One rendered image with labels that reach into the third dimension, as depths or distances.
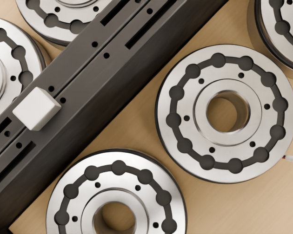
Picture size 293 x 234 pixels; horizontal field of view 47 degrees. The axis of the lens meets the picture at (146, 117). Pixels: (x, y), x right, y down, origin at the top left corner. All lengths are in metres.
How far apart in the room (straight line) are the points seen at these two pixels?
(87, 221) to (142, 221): 0.04
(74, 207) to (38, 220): 0.05
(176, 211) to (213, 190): 0.05
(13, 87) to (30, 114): 0.10
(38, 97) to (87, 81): 0.03
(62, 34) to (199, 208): 0.17
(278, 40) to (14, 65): 0.19
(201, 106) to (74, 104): 0.10
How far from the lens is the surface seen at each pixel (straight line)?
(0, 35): 0.28
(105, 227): 0.28
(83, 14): 0.26
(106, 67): 0.18
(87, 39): 0.19
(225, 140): 0.24
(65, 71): 0.18
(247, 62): 0.26
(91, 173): 0.25
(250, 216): 0.29
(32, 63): 0.26
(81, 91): 0.18
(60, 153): 0.23
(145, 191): 0.24
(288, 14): 0.27
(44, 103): 0.17
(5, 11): 0.32
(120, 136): 0.28
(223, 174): 0.25
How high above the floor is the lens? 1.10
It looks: 86 degrees down
